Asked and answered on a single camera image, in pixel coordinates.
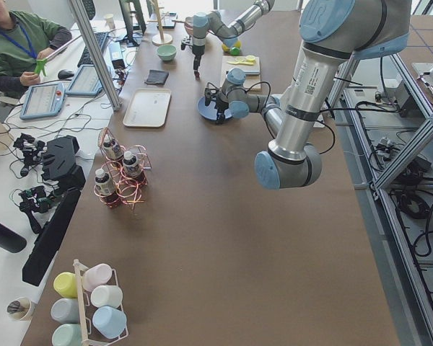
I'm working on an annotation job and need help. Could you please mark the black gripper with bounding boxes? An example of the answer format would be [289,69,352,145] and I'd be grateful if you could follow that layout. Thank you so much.
[216,92,229,125]
[192,37,205,73]

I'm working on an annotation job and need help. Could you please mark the blue plate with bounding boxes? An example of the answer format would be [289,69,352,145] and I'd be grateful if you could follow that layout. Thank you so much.
[197,97,232,125]

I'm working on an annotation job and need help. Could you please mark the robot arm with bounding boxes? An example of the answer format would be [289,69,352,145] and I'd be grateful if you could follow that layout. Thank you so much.
[191,0,275,79]
[215,1,411,190]

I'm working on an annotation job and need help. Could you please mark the green bowl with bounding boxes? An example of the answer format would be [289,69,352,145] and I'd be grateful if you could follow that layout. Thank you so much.
[157,45,177,62]

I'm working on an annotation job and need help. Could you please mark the green lime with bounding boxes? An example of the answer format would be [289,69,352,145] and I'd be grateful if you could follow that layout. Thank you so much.
[229,47,240,56]

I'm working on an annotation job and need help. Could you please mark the pink bowl with ice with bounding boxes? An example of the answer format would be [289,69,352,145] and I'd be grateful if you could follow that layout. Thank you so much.
[184,17,193,35]

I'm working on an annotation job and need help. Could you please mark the wooden cup tree stand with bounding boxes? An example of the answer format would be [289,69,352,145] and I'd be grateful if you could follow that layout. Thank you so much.
[148,0,173,47]

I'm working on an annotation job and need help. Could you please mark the grey folded cloth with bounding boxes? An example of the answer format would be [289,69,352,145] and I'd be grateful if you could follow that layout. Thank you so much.
[144,69,169,86]

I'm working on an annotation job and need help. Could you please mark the wooden cutting board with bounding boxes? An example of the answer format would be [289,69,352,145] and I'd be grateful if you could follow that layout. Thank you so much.
[219,56,262,92]

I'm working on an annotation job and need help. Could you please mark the yellow plastic knife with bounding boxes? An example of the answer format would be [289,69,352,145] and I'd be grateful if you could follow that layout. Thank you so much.
[226,61,255,66]

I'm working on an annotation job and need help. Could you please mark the cream rabbit tray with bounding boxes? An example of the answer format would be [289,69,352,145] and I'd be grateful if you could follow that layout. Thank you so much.
[123,88,171,128]

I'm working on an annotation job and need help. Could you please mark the tea bottle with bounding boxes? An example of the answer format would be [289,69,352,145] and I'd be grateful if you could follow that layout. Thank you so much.
[102,136,123,160]
[95,168,119,208]
[123,151,144,182]

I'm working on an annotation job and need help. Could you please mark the black keyboard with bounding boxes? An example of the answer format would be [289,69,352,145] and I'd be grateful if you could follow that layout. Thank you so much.
[76,31,110,68]

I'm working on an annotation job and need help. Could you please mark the teach pendant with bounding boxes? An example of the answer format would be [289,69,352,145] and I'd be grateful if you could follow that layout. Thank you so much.
[66,64,102,97]
[19,82,66,120]

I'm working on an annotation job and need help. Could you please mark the black computer mouse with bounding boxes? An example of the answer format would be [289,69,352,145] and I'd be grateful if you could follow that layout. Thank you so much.
[57,69,74,80]

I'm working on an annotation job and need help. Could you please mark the person in green sweater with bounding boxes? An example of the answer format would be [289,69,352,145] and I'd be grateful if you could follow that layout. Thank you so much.
[0,1,72,98]

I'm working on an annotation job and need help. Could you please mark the pink cup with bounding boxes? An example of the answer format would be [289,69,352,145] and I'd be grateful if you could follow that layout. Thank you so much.
[82,263,113,292]

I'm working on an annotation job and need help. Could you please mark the white cup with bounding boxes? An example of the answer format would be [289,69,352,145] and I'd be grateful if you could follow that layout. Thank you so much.
[90,285,123,309]

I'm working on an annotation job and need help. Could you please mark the yellow cup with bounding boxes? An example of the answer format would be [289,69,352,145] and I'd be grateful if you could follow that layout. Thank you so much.
[53,272,77,298]

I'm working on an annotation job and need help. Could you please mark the blue cup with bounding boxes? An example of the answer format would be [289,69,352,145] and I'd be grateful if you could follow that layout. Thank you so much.
[92,306,127,339]

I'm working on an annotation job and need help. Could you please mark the grey cup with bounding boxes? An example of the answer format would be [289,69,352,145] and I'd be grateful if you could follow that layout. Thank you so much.
[51,298,79,324]

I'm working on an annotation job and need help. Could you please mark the black thermos bottle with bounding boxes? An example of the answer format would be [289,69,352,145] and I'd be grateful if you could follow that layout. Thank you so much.
[0,223,27,253]

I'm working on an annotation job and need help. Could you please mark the aluminium frame post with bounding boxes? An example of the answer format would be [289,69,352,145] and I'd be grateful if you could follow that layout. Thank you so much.
[69,0,121,111]

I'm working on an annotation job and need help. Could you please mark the copper wire bottle rack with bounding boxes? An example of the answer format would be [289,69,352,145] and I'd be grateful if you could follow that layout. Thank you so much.
[93,128,152,209]

